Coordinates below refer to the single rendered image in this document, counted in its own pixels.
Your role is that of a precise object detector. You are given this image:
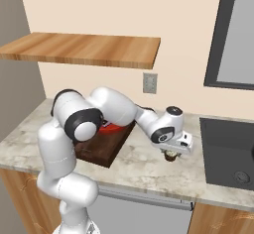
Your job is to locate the brown cupcake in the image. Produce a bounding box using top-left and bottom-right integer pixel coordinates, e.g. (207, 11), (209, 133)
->
(164, 149), (181, 163)

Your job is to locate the grey dishwasher handle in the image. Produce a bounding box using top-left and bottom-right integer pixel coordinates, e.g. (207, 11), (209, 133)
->
(98, 186), (195, 212)

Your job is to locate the wooden cupboard door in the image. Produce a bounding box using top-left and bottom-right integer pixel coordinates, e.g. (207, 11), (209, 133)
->
(0, 168), (64, 234)
(187, 201), (254, 234)

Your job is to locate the dark brown wooden tray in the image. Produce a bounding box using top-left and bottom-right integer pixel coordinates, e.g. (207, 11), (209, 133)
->
(73, 120), (137, 170)

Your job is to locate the dark grey sink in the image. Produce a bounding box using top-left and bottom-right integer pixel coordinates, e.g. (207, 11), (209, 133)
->
(198, 116), (254, 192)

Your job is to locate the red bowl with cake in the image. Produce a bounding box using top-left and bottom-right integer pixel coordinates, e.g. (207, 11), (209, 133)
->
(98, 120), (126, 137)

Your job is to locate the grey wall socket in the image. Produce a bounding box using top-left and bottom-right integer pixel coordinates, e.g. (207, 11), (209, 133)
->
(142, 71), (159, 95)

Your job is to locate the wooden wall shelf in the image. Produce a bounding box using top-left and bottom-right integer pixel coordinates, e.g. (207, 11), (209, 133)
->
(0, 31), (162, 70)

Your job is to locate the grey dishwasher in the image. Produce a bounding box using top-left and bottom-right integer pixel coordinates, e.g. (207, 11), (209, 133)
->
(86, 185), (195, 234)

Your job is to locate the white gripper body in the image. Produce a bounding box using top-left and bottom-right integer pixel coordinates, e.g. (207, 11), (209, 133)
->
(160, 141), (194, 156)

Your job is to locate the dark framed window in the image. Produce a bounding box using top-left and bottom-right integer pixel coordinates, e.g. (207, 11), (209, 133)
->
(203, 0), (254, 91)

